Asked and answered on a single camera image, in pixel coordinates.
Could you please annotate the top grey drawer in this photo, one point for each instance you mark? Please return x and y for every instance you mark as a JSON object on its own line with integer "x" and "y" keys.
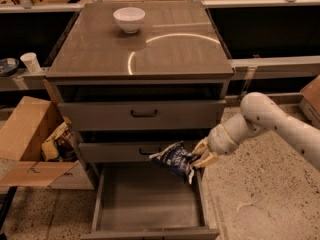
{"x": 149, "y": 115}

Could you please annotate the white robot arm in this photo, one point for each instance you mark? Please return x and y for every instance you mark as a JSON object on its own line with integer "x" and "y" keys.
{"x": 258, "y": 114}

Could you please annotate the dark round tape roll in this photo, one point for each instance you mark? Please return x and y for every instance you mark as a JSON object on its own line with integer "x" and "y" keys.
{"x": 8, "y": 66}

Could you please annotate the blue chip bag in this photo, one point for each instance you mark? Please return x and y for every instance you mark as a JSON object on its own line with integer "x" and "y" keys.
{"x": 177, "y": 160}

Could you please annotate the packaging items in box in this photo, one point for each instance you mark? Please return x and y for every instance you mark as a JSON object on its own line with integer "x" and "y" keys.
{"x": 59, "y": 145}

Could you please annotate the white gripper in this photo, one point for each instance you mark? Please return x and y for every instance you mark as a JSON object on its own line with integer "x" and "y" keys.
{"x": 216, "y": 140}

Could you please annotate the white ceramic bowl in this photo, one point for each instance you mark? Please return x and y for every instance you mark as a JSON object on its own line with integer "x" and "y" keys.
{"x": 129, "y": 19}

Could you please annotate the open cardboard box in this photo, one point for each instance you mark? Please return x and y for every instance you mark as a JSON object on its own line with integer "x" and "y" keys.
{"x": 29, "y": 125}

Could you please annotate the white paper cup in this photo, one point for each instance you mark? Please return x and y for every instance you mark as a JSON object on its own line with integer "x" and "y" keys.
{"x": 31, "y": 62}

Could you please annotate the bottom grey open drawer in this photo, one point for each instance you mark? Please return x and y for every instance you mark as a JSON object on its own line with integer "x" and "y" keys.
{"x": 142, "y": 201}

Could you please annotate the grey drawer cabinet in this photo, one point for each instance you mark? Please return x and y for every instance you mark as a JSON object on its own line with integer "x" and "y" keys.
{"x": 175, "y": 56}

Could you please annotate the cardboard box at right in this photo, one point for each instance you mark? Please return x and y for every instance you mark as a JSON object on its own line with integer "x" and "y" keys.
{"x": 310, "y": 103}

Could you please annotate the middle grey drawer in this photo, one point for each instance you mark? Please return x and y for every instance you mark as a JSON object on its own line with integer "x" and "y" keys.
{"x": 120, "y": 151}

